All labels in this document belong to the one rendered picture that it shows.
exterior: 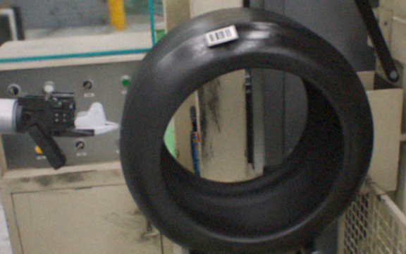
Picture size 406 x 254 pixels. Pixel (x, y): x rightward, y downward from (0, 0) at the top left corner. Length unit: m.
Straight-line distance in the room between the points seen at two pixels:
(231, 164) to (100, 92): 0.51
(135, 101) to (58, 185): 0.80
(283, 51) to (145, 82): 0.28
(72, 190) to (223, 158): 0.57
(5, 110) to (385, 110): 0.95
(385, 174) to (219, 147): 0.47
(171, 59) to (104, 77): 0.70
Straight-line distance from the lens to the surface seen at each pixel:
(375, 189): 1.41
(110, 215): 1.89
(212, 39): 1.06
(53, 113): 1.19
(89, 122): 1.20
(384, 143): 1.56
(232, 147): 1.52
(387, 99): 1.51
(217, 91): 1.46
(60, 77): 1.78
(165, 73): 1.08
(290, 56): 1.09
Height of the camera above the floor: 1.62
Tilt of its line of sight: 20 degrees down
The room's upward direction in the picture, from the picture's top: 3 degrees counter-clockwise
